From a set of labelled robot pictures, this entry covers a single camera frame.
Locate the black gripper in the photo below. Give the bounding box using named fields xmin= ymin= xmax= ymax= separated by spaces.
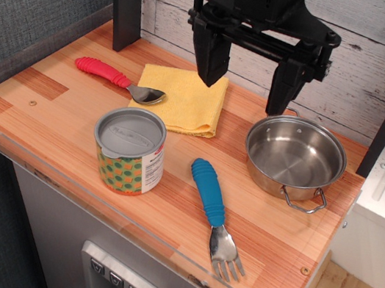
xmin=188 ymin=0 xmax=342 ymax=115

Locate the blue handled fork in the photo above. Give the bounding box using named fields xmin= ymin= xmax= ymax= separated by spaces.
xmin=191 ymin=158 xmax=245 ymax=281

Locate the tin can with grey lid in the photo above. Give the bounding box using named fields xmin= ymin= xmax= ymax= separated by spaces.
xmin=94 ymin=107 xmax=167 ymax=196

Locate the yellow folded cloth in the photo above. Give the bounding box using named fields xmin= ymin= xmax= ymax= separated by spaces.
xmin=138 ymin=64 xmax=229 ymax=138

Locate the small steel pot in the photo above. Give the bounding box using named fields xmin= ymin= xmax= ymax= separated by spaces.
xmin=245 ymin=115 xmax=347 ymax=214

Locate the clear acrylic edge guard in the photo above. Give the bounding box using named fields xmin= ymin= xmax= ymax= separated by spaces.
xmin=0 ymin=112 xmax=322 ymax=288

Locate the silver dispenser panel with buttons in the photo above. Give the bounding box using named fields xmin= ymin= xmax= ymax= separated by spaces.
xmin=81 ymin=240 xmax=156 ymax=288

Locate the grey toy kitchen cabinet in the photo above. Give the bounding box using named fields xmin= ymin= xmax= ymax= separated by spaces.
xmin=15 ymin=165 xmax=197 ymax=288

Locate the red handled spoon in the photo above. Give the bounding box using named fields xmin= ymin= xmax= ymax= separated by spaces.
xmin=75 ymin=57 xmax=166 ymax=105

